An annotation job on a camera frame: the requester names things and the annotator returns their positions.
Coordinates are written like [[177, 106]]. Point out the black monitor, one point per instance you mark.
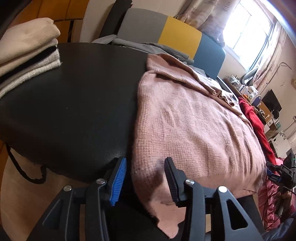
[[271, 100]]

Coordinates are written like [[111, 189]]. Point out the small desk fan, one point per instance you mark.
[[275, 114]]

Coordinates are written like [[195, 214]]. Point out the window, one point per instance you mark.
[[249, 30]]

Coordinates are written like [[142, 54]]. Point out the red knit sweater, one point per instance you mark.
[[256, 125]]

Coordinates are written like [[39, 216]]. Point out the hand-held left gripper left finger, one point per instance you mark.
[[118, 180]]

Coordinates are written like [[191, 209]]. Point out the stack of folded clothes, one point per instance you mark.
[[25, 39]]

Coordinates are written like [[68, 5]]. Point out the grey yellow blue chair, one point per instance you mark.
[[178, 32]]

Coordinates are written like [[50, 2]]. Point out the pink knit sweater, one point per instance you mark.
[[189, 129]]

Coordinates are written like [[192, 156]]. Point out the blue bag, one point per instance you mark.
[[256, 101]]

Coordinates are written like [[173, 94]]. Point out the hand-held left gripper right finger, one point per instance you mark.
[[171, 183]]

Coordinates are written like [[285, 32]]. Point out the pink ruffled bedspread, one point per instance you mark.
[[266, 197]]

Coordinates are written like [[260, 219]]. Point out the patterned beige curtain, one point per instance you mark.
[[208, 18], [270, 60]]

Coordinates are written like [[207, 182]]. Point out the grey garment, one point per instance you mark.
[[152, 47]]

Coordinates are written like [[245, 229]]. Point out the black folded garment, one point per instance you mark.
[[27, 65]]

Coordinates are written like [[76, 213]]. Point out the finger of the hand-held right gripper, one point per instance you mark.
[[277, 167], [274, 177]]

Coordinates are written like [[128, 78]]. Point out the person's blue trousers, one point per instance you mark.
[[282, 231]]

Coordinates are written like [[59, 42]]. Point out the white board with leaf decals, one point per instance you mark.
[[282, 136]]

